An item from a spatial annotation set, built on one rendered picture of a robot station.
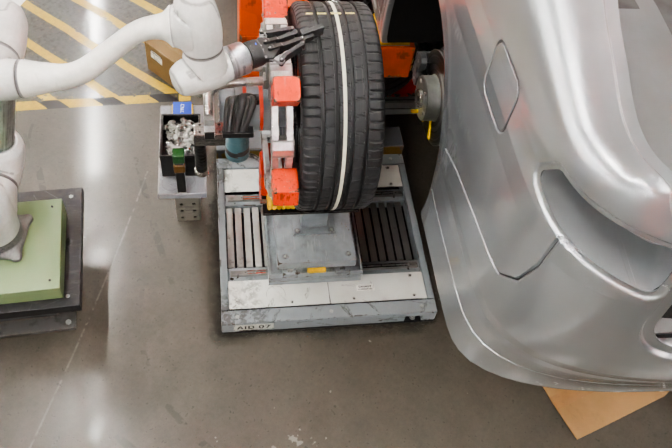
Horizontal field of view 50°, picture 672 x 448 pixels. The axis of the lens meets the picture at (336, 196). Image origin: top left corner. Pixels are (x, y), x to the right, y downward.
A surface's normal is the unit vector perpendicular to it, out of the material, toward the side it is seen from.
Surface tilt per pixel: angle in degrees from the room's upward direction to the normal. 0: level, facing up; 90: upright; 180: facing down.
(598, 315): 89
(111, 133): 0
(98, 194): 0
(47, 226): 4
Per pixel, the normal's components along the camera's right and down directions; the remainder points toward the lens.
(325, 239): 0.11, -0.59
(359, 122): 0.16, 0.24
